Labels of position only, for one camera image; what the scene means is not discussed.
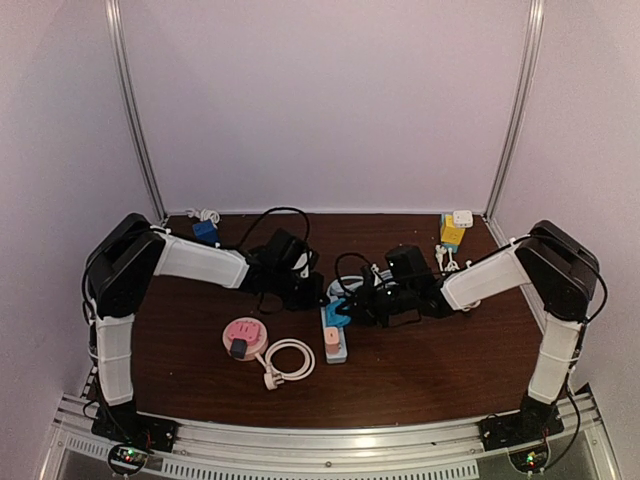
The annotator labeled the left aluminium frame post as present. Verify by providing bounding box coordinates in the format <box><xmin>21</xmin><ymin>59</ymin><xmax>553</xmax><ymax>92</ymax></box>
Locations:
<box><xmin>104</xmin><ymin>0</ymin><xmax>167</xmax><ymax>222</ymax></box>

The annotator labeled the pink square plug adapter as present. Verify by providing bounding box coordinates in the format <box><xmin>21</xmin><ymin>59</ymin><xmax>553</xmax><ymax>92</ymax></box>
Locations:
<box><xmin>225</xmin><ymin>319</ymin><xmax>264</xmax><ymax>345</ymax></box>

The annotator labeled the white square socket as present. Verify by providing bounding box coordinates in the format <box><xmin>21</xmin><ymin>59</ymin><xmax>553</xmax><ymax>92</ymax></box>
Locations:
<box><xmin>452</xmin><ymin>210</ymin><xmax>474</xmax><ymax>229</ymax></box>

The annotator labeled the white coiled cable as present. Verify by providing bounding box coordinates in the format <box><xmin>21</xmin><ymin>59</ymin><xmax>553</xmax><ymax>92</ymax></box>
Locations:
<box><xmin>433</xmin><ymin>243</ymin><xmax>481</xmax><ymax>314</ymax></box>

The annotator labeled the dark navy plug charger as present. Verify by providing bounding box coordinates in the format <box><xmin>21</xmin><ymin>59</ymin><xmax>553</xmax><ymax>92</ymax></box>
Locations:
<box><xmin>229</xmin><ymin>338</ymin><xmax>248</xmax><ymax>361</ymax></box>

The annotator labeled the blue square plug adapter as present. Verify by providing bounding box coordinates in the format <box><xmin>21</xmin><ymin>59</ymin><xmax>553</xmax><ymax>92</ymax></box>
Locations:
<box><xmin>325</xmin><ymin>298</ymin><xmax>352</xmax><ymax>329</ymax></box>

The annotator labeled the white cable back left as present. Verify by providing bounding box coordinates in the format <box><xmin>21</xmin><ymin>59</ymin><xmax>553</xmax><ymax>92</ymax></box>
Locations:
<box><xmin>185</xmin><ymin>207</ymin><xmax>222</xmax><ymax>224</ymax></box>

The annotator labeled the blue cube socket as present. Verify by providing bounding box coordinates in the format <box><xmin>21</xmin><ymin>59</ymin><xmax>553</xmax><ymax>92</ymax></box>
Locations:
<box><xmin>192</xmin><ymin>220</ymin><xmax>220</xmax><ymax>245</ymax></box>

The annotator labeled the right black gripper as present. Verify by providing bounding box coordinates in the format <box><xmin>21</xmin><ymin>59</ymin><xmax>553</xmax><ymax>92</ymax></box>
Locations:
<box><xmin>337</xmin><ymin>279</ymin><xmax>417</xmax><ymax>328</ymax></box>

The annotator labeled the aluminium front rail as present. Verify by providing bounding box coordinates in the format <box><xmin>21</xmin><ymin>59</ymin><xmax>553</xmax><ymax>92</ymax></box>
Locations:
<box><xmin>35</xmin><ymin>393</ymin><xmax>622</xmax><ymax>479</ymax></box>

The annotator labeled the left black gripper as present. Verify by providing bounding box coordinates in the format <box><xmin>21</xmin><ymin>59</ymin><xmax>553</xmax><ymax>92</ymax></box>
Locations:
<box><xmin>271</xmin><ymin>269</ymin><xmax>331</xmax><ymax>314</ymax></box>

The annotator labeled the right aluminium frame post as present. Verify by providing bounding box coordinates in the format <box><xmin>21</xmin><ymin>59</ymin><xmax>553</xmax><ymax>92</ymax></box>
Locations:
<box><xmin>484</xmin><ymin>0</ymin><xmax>545</xmax><ymax>221</ymax></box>

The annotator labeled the yellow cube socket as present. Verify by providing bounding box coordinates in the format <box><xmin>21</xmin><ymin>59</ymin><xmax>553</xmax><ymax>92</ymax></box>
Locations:
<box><xmin>440</xmin><ymin>214</ymin><xmax>466</xmax><ymax>253</ymax></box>

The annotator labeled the light blue power strip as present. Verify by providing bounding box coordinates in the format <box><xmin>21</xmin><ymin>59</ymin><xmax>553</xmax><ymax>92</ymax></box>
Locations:
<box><xmin>320</xmin><ymin>275</ymin><xmax>363</xmax><ymax>365</ymax></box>

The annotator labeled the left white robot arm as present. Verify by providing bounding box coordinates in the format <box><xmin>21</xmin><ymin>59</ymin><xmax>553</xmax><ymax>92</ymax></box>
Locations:
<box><xmin>81</xmin><ymin>213</ymin><xmax>327</xmax><ymax>444</ymax></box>

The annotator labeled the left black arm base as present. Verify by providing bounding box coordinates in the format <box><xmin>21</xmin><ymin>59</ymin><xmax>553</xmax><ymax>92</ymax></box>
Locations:
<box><xmin>91</xmin><ymin>402</ymin><xmax>178</xmax><ymax>478</ymax></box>

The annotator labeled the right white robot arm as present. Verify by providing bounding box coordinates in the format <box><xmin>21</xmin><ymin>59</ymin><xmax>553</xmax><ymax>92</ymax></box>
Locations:
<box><xmin>325</xmin><ymin>220</ymin><xmax>607</xmax><ymax>442</ymax></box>

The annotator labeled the round pink power socket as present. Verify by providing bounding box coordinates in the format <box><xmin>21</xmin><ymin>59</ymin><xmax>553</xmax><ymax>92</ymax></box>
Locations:
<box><xmin>222</xmin><ymin>317</ymin><xmax>316</xmax><ymax>391</ymax></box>

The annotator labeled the aluminium frame post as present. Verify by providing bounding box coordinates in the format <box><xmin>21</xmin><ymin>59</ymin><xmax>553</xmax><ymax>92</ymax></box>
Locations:
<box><xmin>104</xmin><ymin>0</ymin><xmax>167</xmax><ymax>222</ymax></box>
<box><xmin>484</xmin><ymin>0</ymin><xmax>545</xmax><ymax>221</ymax></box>

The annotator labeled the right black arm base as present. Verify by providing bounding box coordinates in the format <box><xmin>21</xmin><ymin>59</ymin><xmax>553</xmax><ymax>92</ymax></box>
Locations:
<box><xmin>478</xmin><ymin>396</ymin><xmax>564</xmax><ymax>474</ymax></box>

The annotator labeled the salmon pink plug charger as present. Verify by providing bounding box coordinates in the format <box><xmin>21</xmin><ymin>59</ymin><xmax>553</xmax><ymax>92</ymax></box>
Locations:
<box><xmin>323</xmin><ymin>327</ymin><xmax>341</xmax><ymax>355</ymax></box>

